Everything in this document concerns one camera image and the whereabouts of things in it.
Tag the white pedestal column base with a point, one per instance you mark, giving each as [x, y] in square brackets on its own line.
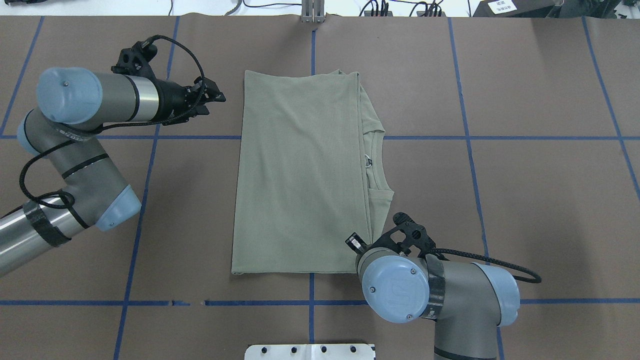
[328, 351]

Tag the aluminium frame post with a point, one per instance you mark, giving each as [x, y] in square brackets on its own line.
[313, 11]

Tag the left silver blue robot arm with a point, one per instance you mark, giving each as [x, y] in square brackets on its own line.
[71, 183]

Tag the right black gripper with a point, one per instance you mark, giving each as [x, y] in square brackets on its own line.
[355, 242]

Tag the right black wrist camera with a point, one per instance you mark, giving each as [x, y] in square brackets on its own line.
[415, 235]

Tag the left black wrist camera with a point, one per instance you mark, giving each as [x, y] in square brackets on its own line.
[135, 61]

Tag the olive green long-sleeve shirt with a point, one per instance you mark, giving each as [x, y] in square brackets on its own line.
[310, 174]

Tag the black box with label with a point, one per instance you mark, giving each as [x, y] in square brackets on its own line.
[517, 9]

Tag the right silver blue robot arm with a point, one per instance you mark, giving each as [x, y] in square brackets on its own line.
[468, 302]

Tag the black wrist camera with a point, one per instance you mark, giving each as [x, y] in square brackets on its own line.
[415, 235]
[135, 61]

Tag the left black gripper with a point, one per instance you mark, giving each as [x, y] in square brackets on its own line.
[171, 101]

